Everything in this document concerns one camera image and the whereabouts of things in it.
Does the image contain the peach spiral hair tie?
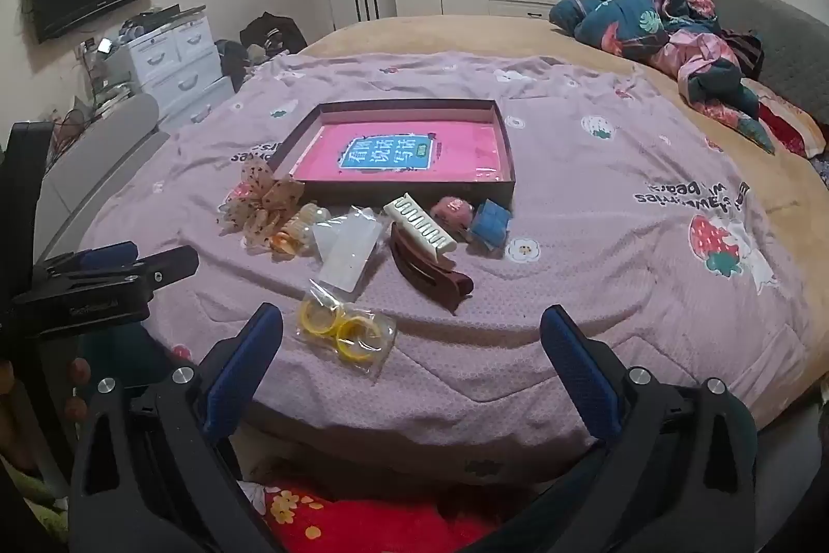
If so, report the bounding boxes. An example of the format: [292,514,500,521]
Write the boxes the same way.
[291,203,331,233]

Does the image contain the person's left hand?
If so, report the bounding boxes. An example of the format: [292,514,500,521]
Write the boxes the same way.
[63,357,93,423]

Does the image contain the floral teal quilt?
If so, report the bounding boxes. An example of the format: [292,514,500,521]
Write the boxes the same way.
[549,0,778,152]

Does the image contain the pink hair accessory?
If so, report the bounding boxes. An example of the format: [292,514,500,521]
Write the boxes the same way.
[431,195,473,233]

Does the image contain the brown banana hair clip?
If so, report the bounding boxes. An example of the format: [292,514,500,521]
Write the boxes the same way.
[387,221,475,316]

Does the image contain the grey padded headboard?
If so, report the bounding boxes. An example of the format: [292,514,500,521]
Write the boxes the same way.
[687,0,829,139]

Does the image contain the pink book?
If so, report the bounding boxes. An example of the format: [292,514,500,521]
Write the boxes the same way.
[291,120,503,185]

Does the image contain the pink tray box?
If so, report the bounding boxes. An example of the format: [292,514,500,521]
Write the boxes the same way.
[267,100,517,210]

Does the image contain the blue hair accessory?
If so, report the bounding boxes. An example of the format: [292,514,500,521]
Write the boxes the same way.
[467,198,512,252]

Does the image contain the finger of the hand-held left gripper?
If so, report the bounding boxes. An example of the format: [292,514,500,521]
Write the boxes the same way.
[130,245,201,295]
[29,242,140,285]

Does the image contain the grey padded board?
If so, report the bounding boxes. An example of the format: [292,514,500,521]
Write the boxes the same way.
[35,93,170,262]

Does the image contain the purple printed blanket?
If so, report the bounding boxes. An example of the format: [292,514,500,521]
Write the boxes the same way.
[78,49,813,483]

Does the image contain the beige dotted bow hair clip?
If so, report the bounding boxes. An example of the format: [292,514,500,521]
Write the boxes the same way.
[217,161,307,249]

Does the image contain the dark striped garment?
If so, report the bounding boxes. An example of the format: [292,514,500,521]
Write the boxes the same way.
[719,30,765,81]

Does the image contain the clear plastic packet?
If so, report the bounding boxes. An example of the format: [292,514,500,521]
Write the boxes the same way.
[311,221,343,262]

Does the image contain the dark clothes pile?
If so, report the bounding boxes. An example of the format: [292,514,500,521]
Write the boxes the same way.
[217,40,266,78]

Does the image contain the red floral cloth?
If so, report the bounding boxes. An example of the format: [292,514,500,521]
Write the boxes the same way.
[249,478,512,553]

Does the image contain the black bag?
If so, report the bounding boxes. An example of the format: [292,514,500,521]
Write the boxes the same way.
[239,12,308,55]

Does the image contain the orange hair clip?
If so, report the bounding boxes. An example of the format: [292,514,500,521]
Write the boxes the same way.
[268,229,302,259]

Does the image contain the red patterned pillow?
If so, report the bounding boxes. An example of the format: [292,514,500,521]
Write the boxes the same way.
[757,96,826,159]

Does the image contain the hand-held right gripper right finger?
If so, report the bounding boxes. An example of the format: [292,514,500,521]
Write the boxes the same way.
[453,305,760,553]

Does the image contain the white drawer cabinet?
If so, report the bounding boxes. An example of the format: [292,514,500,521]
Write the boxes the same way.
[126,5,237,133]

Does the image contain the tan bed sheet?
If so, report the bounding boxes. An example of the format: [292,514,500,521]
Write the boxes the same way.
[301,12,829,399]

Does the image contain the white claw hair clip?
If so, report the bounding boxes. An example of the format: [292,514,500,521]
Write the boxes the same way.
[382,192,458,259]

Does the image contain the white earring card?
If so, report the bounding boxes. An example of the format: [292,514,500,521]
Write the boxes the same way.
[319,206,383,295]

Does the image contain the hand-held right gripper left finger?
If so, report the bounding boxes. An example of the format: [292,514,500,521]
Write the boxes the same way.
[68,303,284,553]

